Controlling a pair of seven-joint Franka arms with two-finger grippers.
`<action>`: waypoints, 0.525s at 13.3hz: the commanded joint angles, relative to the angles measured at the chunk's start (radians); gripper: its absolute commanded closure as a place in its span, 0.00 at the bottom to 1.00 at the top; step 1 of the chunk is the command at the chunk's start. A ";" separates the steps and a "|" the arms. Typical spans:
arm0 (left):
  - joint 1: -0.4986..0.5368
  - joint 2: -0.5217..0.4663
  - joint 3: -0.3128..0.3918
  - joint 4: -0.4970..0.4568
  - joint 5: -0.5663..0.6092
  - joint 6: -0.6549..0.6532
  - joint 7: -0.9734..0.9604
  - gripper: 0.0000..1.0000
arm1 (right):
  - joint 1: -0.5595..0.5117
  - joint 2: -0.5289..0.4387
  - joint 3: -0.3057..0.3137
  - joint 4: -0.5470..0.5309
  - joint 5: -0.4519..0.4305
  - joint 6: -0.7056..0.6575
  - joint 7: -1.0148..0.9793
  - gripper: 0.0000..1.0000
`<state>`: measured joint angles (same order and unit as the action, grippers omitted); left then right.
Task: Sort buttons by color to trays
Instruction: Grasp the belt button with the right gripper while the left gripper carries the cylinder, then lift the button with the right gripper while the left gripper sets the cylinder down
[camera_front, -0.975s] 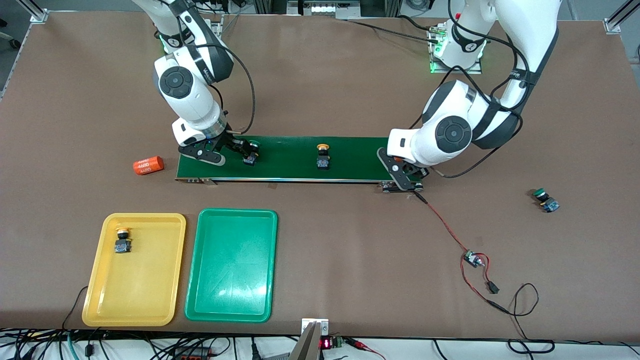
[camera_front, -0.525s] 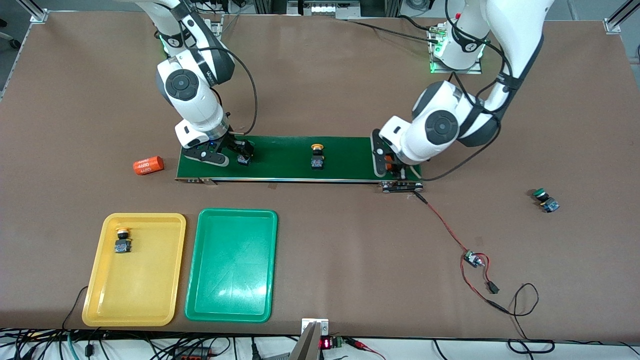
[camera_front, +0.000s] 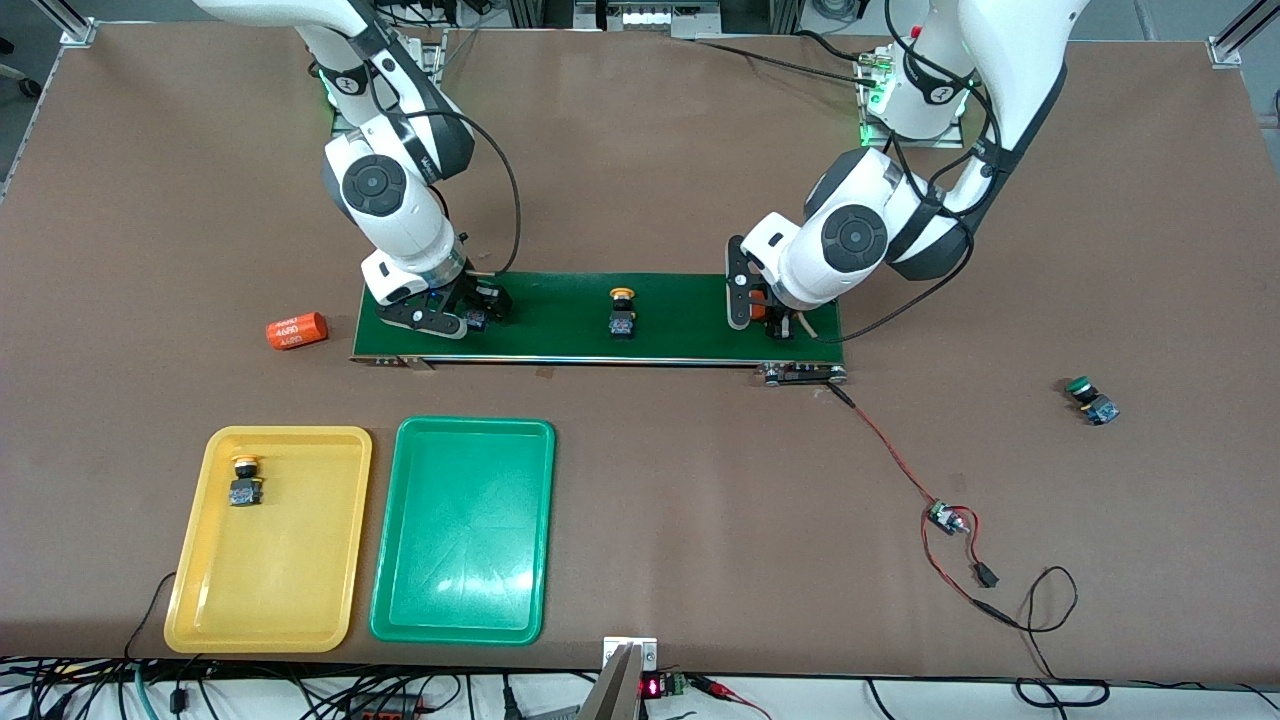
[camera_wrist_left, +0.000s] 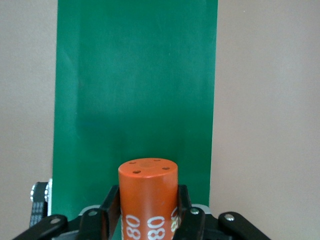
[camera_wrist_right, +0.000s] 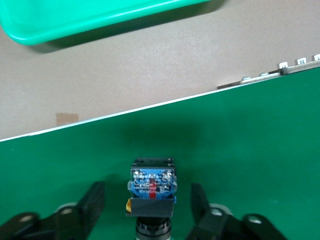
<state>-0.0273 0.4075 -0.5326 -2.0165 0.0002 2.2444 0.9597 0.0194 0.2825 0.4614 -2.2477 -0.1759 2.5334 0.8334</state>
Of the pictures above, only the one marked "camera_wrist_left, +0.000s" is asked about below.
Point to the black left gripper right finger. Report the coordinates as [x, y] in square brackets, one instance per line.
[190, 225]

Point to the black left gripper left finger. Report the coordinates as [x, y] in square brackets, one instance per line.
[95, 225]

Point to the orange 4680 cylinder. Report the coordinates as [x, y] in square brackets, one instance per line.
[147, 195]

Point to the green belt conveyor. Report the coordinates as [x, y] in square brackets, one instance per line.
[135, 75]

